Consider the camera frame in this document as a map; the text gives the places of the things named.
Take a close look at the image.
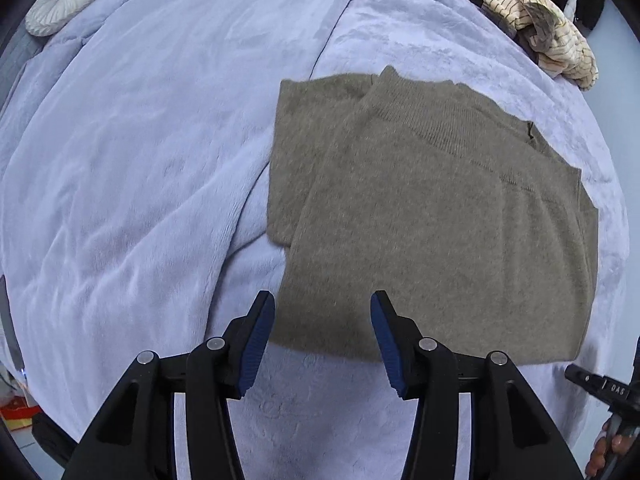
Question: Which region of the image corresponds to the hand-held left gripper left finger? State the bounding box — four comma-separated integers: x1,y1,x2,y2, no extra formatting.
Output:
61,290,276,480

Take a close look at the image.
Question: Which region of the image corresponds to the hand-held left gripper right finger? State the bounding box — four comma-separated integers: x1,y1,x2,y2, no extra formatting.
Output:
370,290,585,480

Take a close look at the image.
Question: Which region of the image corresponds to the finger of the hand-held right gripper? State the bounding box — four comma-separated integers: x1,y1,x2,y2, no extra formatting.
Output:
565,364,640,407

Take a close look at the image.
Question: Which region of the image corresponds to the olive brown knit sweater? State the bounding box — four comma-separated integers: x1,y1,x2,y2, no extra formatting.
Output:
266,65,601,365

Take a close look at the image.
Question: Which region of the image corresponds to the person's right hand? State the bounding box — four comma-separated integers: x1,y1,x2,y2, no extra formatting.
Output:
585,420,640,478

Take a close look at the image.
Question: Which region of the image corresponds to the lavender fleece blanket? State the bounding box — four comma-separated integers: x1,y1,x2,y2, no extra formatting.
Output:
0,0,631,480

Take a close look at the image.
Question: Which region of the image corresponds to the dark bag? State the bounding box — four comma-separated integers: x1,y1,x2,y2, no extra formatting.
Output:
31,412,77,467

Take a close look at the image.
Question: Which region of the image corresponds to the red box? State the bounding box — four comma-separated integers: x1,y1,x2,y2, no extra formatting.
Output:
0,400,42,432

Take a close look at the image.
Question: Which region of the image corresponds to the cream striped garment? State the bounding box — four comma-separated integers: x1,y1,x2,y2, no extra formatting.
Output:
480,0,599,92

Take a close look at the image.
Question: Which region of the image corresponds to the round white pleated cushion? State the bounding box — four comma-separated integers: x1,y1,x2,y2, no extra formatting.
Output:
25,0,101,37

